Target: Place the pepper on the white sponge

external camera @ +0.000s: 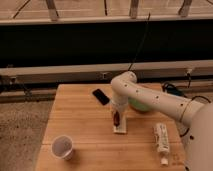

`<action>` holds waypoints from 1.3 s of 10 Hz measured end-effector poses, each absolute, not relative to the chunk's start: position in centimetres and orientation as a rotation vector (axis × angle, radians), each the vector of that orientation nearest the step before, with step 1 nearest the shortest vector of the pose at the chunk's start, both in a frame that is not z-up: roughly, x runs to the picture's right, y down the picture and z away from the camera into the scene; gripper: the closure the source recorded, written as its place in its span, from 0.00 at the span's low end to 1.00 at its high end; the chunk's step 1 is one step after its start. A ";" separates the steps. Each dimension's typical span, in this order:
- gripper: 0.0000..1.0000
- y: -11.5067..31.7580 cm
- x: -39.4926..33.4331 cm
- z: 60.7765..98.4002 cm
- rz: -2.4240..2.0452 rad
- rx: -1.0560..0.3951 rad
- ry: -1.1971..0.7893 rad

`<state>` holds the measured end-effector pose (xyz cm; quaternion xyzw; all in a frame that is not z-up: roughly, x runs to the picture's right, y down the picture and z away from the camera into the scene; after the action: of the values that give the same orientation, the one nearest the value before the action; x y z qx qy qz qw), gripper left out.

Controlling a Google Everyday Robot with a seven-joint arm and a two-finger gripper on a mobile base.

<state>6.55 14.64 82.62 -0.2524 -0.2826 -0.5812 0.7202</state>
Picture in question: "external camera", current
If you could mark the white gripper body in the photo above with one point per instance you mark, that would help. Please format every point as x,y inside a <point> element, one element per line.
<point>117,108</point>

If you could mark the dark red pepper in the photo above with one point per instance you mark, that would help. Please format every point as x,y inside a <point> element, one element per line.
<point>116,119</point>

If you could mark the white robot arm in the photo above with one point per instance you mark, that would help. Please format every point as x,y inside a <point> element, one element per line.
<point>198,117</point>

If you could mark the green bowl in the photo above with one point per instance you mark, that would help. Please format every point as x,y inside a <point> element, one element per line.
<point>138,106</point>

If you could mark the black smartphone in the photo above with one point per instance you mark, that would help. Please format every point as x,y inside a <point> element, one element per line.
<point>101,97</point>

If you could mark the wooden table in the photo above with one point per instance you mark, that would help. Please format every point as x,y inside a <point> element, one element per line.
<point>77,114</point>

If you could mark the white paper cup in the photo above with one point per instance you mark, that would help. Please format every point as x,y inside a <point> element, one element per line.
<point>62,147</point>

